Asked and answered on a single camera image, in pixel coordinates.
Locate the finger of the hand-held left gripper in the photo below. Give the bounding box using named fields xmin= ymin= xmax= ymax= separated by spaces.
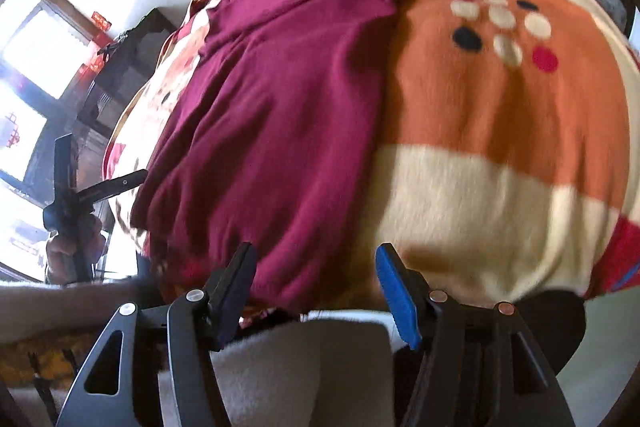
xmin=54 ymin=134 xmax=76 ymax=212
xmin=75 ymin=169 xmax=149 ymax=204

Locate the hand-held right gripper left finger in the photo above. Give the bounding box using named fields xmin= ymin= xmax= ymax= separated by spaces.
xmin=57 ymin=242 xmax=258 ymax=427

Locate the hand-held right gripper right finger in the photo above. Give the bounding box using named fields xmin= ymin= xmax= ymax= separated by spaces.
xmin=375 ymin=243 xmax=563 ymax=427

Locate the maroon knit garment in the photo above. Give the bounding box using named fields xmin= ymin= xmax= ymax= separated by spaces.
xmin=131 ymin=0 xmax=412 ymax=313

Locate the person's left hand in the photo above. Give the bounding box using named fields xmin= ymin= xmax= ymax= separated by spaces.
xmin=45 ymin=218 xmax=104 ymax=284

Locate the white cloth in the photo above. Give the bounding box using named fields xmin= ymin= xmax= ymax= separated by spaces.
xmin=165 ymin=317 xmax=401 ymax=427

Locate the window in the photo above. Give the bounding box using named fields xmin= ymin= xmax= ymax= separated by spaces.
xmin=0 ymin=0 xmax=116 ymax=283

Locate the dark wooden table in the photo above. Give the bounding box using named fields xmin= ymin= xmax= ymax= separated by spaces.
xmin=75 ymin=9 xmax=178 ymax=148

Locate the yellow patterned cloth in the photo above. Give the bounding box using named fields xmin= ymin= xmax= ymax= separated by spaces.
xmin=0 ymin=332 xmax=166 ymax=390

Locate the orange red printed blanket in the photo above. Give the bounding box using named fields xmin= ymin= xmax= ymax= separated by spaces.
xmin=102 ymin=0 xmax=640 ymax=313

